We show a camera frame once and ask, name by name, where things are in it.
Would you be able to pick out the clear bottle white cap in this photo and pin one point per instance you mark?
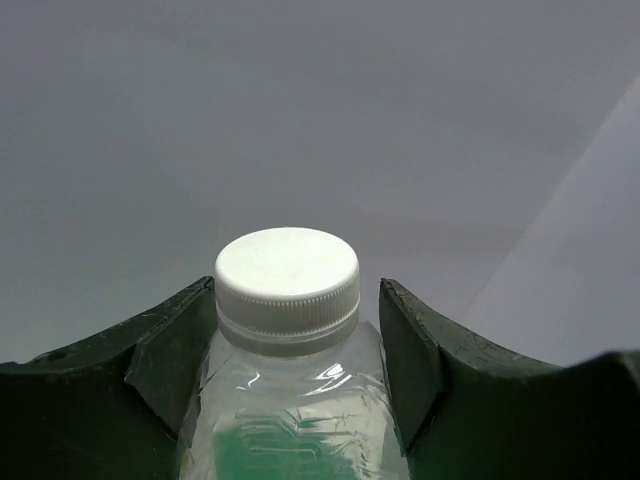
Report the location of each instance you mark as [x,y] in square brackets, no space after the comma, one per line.
[294,384]

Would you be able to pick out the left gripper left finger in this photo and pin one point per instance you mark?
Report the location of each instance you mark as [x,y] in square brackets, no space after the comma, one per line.
[110,406]

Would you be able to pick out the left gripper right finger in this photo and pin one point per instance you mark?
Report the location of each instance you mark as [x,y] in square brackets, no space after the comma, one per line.
[468,408]

